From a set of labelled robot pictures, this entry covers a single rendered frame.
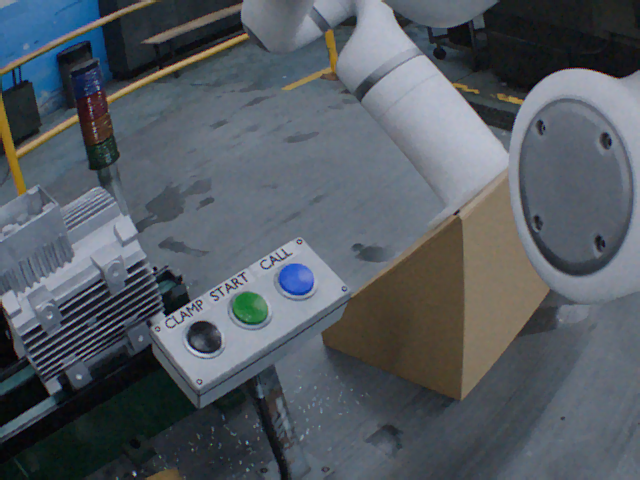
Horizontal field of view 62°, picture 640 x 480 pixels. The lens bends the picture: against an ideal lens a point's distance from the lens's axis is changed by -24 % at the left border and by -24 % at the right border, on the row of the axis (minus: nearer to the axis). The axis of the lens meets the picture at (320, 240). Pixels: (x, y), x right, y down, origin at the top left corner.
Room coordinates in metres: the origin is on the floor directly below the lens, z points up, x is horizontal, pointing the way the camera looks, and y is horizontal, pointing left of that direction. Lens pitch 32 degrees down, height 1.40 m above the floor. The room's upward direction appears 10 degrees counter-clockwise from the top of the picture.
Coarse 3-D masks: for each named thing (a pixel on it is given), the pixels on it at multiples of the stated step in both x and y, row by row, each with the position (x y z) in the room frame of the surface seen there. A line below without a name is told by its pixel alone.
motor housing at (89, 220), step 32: (96, 192) 0.66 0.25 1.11; (96, 224) 0.61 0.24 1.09; (128, 256) 0.60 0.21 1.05; (32, 288) 0.53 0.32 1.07; (64, 288) 0.54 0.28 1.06; (96, 288) 0.56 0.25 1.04; (128, 288) 0.58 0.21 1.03; (32, 320) 0.50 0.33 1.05; (64, 320) 0.52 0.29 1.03; (96, 320) 0.54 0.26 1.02; (32, 352) 0.48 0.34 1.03; (64, 352) 0.50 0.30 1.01; (96, 352) 0.53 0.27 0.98
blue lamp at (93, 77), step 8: (88, 72) 0.94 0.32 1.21; (96, 72) 0.95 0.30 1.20; (72, 80) 0.95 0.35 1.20; (80, 80) 0.94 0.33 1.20; (88, 80) 0.94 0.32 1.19; (96, 80) 0.95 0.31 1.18; (72, 88) 0.96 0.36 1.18; (80, 88) 0.94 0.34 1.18; (88, 88) 0.94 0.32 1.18; (96, 88) 0.95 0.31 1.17; (80, 96) 0.94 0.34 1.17
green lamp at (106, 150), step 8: (112, 136) 0.96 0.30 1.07; (96, 144) 0.94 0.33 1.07; (104, 144) 0.94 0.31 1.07; (112, 144) 0.96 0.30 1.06; (88, 152) 0.94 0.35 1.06; (96, 152) 0.94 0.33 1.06; (104, 152) 0.94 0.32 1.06; (112, 152) 0.95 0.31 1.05; (88, 160) 0.95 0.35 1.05; (96, 160) 0.94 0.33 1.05; (104, 160) 0.94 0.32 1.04; (112, 160) 0.95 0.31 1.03
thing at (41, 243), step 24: (0, 216) 0.61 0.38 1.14; (24, 216) 0.59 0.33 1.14; (48, 216) 0.57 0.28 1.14; (0, 240) 0.53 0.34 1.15; (24, 240) 0.54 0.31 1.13; (48, 240) 0.56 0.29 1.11; (0, 264) 0.52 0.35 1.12; (24, 264) 0.53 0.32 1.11; (48, 264) 0.55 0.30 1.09; (0, 288) 0.51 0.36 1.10; (24, 288) 0.53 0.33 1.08
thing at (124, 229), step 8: (128, 216) 0.61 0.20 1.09; (120, 224) 0.60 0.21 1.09; (128, 224) 0.61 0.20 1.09; (120, 232) 0.60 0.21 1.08; (128, 232) 0.60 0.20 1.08; (136, 232) 0.60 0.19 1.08; (120, 240) 0.60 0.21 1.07; (128, 240) 0.60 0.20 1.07; (0, 296) 0.50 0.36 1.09; (8, 296) 0.50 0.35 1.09; (8, 304) 0.49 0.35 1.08; (16, 304) 0.50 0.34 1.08; (8, 312) 0.49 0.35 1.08; (16, 312) 0.49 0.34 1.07; (152, 320) 0.60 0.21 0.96; (160, 320) 0.60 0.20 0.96; (48, 384) 0.49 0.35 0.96; (56, 384) 0.50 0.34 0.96; (48, 392) 0.49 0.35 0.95; (56, 392) 0.49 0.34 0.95
